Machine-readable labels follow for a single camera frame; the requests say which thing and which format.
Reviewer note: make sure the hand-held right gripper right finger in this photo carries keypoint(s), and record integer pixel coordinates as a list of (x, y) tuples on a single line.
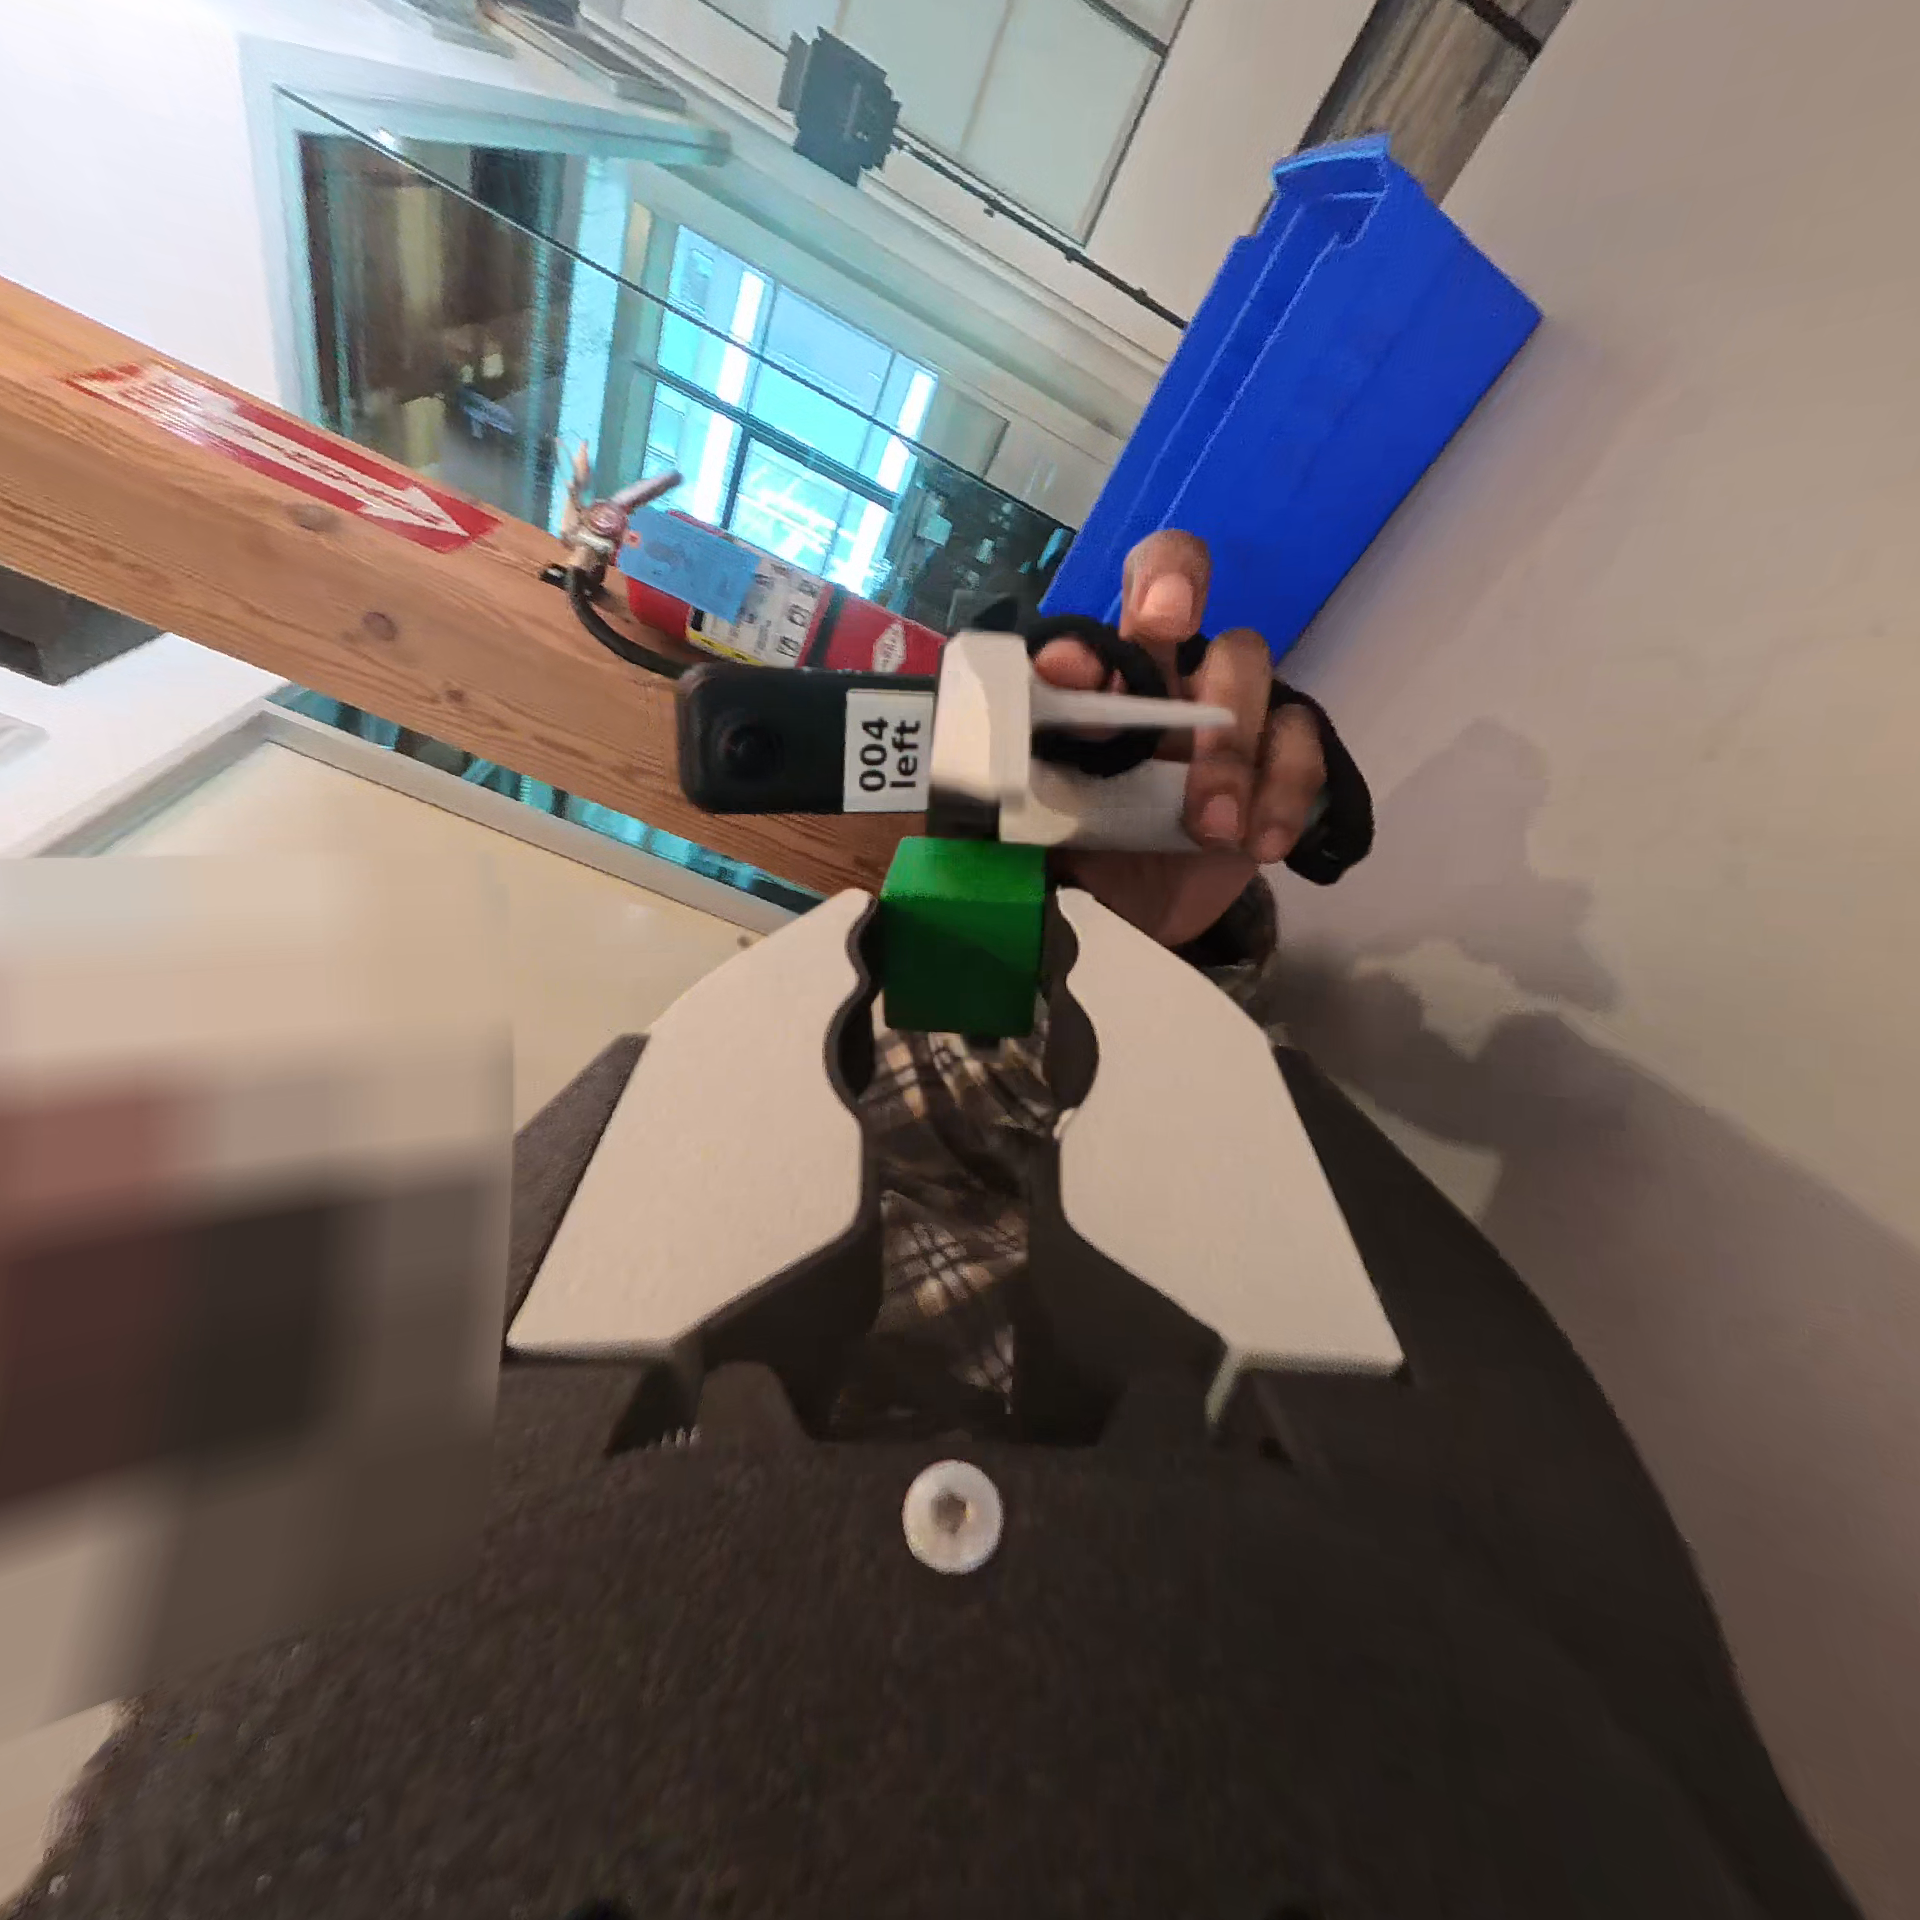
[(1214, 1184)]

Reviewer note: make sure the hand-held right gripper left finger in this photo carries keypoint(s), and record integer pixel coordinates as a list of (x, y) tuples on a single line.
[(721, 1154)]

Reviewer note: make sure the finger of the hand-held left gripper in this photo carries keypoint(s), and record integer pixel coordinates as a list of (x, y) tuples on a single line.
[(983, 735)]

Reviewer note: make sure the green wooden cube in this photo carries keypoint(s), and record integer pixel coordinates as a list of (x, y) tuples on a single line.
[(961, 938)]

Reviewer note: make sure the blue plastic bin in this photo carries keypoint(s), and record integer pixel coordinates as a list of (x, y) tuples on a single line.
[(1320, 390)]

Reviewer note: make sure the person's left hand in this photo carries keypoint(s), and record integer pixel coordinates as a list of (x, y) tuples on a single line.
[(1259, 751)]

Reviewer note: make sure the thin black stand pole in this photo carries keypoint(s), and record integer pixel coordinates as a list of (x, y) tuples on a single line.
[(1049, 247)]

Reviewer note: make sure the red arrow sign sticker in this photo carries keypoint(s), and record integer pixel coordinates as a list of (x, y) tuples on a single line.
[(299, 457)]

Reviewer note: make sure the black junction box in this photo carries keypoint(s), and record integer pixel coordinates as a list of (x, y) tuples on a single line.
[(840, 106)]

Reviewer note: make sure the large frosted window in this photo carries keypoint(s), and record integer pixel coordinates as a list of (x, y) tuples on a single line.
[(975, 89)]

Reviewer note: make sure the black wall speaker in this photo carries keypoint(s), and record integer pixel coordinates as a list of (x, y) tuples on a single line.
[(60, 630)]

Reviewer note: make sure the grey wooden post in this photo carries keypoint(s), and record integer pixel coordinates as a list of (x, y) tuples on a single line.
[(1425, 77)]

